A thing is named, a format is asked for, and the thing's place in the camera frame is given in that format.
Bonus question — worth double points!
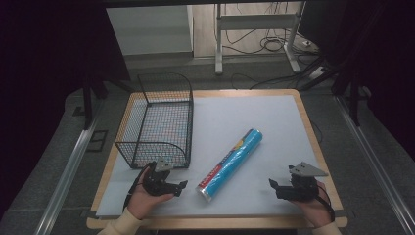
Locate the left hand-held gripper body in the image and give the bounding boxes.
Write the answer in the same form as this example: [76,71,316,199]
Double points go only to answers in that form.
[142,157,179,197]

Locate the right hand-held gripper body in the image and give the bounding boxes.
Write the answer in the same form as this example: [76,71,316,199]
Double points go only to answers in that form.
[275,161,329,202]

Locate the blue roll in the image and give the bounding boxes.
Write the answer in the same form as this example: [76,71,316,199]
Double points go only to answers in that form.
[195,128,264,203]

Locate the black wire mesh basket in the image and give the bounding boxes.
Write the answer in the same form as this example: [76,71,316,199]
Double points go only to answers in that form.
[114,71,195,170]

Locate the person's left hand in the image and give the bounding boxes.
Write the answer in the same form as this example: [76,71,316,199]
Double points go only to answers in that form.
[126,172,175,221]

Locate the person's right hand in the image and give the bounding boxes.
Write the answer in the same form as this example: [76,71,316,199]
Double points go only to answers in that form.
[292,181,335,229]

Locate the grey table mat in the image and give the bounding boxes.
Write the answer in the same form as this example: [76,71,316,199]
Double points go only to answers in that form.
[95,94,328,217]

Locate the black metal stand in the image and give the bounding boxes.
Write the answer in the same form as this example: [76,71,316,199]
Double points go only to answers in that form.
[81,74,135,131]
[300,55,373,127]

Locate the white power strip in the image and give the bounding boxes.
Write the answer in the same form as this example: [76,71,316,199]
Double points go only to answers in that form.
[308,66,328,80]

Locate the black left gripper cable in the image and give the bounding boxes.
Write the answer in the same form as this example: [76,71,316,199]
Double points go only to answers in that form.
[122,162,155,212]

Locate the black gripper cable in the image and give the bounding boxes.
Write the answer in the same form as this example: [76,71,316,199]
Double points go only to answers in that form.
[315,181,337,223]
[122,162,155,212]

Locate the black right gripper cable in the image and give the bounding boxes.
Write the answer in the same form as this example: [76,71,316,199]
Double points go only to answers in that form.
[315,181,337,223]

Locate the aluminium rail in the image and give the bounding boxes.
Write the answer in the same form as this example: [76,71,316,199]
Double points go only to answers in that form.
[335,95,415,235]
[33,101,105,235]

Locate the black floor cables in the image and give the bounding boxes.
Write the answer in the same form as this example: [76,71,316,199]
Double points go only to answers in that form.
[213,2,327,90]

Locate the white metal desk frame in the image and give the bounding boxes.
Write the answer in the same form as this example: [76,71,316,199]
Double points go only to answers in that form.
[213,2,305,76]

